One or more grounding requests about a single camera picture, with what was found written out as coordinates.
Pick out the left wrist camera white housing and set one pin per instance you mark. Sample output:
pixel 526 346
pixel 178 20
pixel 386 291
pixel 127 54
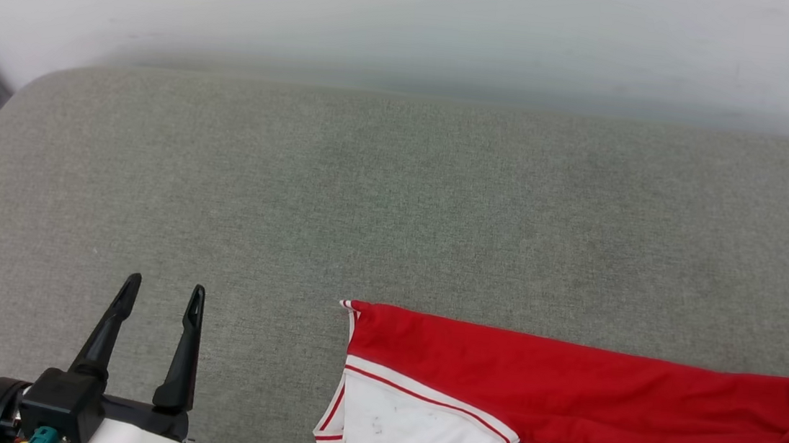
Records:
pixel 59 399

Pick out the red basketball jersey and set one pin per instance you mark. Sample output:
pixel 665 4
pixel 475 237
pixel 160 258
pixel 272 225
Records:
pixel 601 408

